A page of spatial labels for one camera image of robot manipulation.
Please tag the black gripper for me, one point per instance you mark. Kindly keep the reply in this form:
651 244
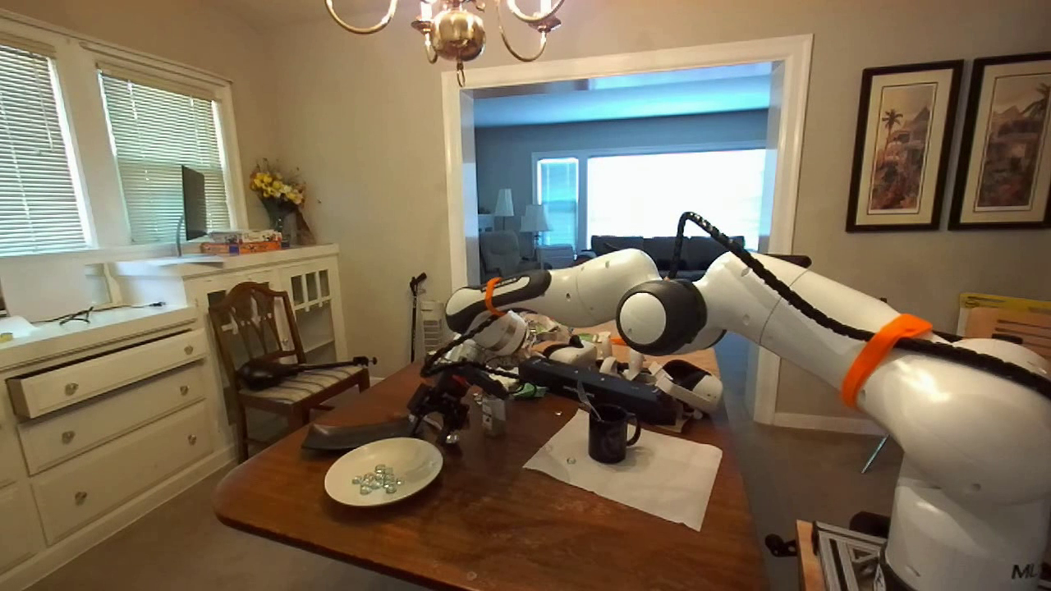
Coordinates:
446 400

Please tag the white ceramic plate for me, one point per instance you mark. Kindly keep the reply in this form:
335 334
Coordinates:
414 459

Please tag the pile of clear glass beads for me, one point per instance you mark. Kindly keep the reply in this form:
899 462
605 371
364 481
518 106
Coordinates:
379 481

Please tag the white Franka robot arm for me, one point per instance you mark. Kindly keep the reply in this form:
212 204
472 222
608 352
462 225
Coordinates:
965 437

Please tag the metal utensil in mug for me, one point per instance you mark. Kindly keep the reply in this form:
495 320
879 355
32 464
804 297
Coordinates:
589 402

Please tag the black mug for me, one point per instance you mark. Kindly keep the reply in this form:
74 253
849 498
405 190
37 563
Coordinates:
608 437

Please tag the black stick vacuum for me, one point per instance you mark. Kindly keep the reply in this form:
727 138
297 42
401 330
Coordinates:
417 316

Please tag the long black box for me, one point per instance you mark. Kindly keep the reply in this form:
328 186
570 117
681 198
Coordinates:
613 389

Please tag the dark wooden chair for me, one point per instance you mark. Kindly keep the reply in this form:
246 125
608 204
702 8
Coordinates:
258 330

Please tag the white paper napkin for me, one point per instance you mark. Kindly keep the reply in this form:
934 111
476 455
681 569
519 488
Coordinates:
657 481

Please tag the white table lamp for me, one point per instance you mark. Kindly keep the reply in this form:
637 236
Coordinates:
503 204
535 219

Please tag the orange boxes stack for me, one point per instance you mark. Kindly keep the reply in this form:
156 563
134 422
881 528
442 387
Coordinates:
241 244

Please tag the yellow flower bouquet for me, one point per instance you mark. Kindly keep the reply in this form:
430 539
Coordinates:
276 190

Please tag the dark sofa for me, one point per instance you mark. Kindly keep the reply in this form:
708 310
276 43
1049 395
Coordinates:
702 244

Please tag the white built-in cabinet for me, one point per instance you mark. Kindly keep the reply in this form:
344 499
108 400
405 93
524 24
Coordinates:
108 437

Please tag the black monitor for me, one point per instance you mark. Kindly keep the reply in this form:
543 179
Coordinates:
196 201

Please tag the white window blind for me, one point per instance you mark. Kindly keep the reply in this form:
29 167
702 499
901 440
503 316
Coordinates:
152 154
37 154

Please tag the brass chandelier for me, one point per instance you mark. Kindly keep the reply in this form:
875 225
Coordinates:
453 32

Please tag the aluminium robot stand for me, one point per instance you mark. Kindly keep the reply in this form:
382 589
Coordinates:
841 552

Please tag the framed landscape picture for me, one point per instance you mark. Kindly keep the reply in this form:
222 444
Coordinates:
903 148
1006 144

